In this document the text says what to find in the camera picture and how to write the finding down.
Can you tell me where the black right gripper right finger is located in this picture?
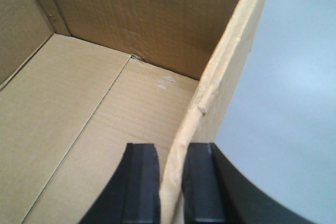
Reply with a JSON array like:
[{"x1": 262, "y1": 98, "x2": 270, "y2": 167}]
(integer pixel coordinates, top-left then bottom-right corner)
[{"x1": 182, "y1": 143, "x2": 310, "y2": 223}]

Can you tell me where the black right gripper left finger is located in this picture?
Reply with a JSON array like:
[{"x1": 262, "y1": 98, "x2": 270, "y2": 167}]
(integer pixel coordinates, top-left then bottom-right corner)
[{"x1": 93, "y1": 143, "x2": 160, "y2": 223}]

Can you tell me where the brown cardboard carton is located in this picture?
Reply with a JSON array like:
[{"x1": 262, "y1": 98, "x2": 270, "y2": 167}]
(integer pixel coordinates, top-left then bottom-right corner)
[{"x1": 1, "y1": 0, "x2": 265, "y2": 223}]

